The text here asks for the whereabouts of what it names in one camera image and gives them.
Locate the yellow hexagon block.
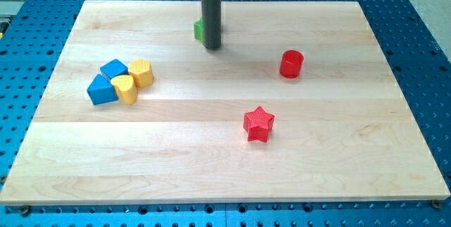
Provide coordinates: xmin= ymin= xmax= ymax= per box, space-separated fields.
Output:
xmin=128 ymin=59 xmax=154 ymax=88

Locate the red cylinder block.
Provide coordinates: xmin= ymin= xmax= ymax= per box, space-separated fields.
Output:
xmin=279 ymin=50 xmax=304 ymax=79

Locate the light wooden board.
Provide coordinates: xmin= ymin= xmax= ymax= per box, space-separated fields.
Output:
xmin=1 ymin=0 xmax=450 ymax=205

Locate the green block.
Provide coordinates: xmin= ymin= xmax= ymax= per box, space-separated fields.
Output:
xmin=193 ymin=18 xmax=204 ymax=43

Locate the red star block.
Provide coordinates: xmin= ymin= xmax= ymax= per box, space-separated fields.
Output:
xmin=243 ymin=106 xmax=275 ymax=142

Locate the yellow heart block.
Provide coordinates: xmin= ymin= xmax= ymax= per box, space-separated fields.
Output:
xmin=111 ymin=75 xmax=137 ymax=105

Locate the blue triangle block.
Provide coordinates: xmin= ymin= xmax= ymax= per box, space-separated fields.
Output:
xmin=87 ymin=74 xmax=118 ymax=105

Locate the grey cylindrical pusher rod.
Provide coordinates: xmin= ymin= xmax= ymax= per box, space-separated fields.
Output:
xmin=201 ymin=0 xmax=221 ymax=50

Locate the blue cube block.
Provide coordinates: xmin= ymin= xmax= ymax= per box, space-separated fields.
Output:
xmin=100 ymin=59 xmax=128 ymax=80

